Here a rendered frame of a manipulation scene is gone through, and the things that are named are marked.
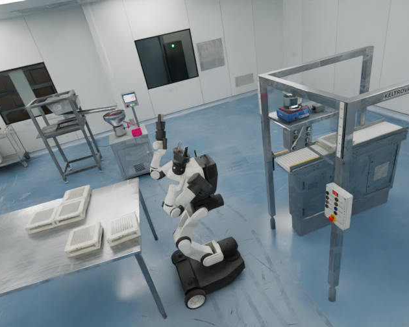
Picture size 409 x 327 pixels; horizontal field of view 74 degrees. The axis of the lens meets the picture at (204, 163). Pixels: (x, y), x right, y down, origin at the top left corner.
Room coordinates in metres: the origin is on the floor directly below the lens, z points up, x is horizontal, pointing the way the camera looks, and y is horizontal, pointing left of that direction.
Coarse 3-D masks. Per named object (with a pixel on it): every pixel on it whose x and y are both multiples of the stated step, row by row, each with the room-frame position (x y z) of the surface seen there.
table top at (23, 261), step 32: (96, 192) 2.42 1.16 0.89; (128, 192) 2.29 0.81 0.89; (0, 224) 2.19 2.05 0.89; (64, 224) 1.97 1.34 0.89; (0, 256) 1.72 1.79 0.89; (32, 256) 1.64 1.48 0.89; (64, 256) 1.57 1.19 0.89; (96, 256) 1.50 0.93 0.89; (128, 256) 1.46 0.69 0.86; (0, 288) 1.38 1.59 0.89
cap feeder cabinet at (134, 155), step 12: (144, 132) 4.23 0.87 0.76; (120, 144) 4.06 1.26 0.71; (132, 144) 4.10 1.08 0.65; (144, 144) 4.14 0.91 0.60; (120, 156) 4.04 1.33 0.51; (132, 156) 4.09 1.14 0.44; (144, 156) 4.12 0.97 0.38; (120, 168) 4.03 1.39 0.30; (132, 168) 4.07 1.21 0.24; (144, 168) 4.12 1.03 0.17
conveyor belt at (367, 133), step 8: (368, 128) 2.46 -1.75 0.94; (376, 128) 2.43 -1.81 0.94; (384, 128) 2.39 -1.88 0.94; (392, 128) 2.36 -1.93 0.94; (360, 136) 2.34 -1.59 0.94; (368, 136) 2.30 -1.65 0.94; (296, 152) 2.28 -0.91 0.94; (304, 152) 2.25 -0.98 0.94; (312, 152) 2.22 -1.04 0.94; (320, 152) 2.19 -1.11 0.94; (280, 160) 2.20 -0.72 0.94; (288, 160) 2.17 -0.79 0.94; (296, 160) 2.14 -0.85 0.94; (304, 160) 2.11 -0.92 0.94; (288, 168) 2.05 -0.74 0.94
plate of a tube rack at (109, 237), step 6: (120, 216) 1.83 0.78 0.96; (132, 216) 1.79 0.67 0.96; (108, 222) 1.78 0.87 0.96; (114, 222) 1.77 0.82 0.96; (132, 222) 1.72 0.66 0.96; (108, 228) 1.70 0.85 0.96; (114, 228) 1.68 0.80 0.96; (126, 228) 1.65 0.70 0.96; (132, 228) 1.64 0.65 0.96; (138, 228) 1.64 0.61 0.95; (108, 234) 1.63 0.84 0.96; (114, 234) 1.61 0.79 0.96; (120, 234) 1.60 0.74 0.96; (126, 234) 1.60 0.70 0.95; (108, 240) 1.57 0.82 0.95
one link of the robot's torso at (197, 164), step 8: (192, 160) 1.93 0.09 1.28; (200, 160) 1.91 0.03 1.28; (208, 160) 1.88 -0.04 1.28; (192, 168) 1.81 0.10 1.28; (200, 168) 1.78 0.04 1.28; (208, 168) 1.80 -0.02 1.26; (216, 168) 1.82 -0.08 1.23; (208, 176) 1.76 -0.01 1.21; (216, 176) 1.81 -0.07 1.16; (184, 184) 1.74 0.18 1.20; (216, 184) 1.81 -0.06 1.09; (208, 192) 1.79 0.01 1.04; (192, 200) 1.77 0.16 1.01
